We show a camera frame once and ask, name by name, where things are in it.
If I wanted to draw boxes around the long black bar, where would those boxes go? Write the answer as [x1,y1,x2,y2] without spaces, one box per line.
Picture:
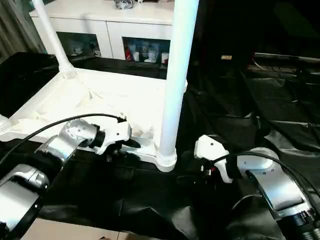
[254,52,320,61]

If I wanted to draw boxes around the white glass-door cabinet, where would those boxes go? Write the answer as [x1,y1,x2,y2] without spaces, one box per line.
[28,0,176,65]

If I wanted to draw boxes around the white plastic table top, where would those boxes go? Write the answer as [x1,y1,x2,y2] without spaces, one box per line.
[0,68,189,174]

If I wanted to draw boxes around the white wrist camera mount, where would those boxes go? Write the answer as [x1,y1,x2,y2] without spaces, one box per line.
[193,134,235,185]
[93,118,133,155]

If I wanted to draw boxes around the white plastic table leg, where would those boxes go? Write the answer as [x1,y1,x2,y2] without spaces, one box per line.
[30,0,76,76]
[157,0,200,165]
[0,113,12,135]

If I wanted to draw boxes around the dark item on cabinet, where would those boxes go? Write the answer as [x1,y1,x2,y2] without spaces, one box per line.
[113,0,135,11]

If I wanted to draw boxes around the black work mat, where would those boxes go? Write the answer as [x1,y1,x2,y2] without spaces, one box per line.
[0,51,320,240]

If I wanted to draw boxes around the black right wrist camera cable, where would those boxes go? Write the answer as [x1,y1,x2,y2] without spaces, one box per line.
[211,149,320,201]

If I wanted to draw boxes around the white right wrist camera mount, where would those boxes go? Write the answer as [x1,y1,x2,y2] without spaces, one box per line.
[193,134,235,185]

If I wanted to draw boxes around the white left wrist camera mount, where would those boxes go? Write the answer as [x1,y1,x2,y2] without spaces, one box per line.
[93,118,133,155]

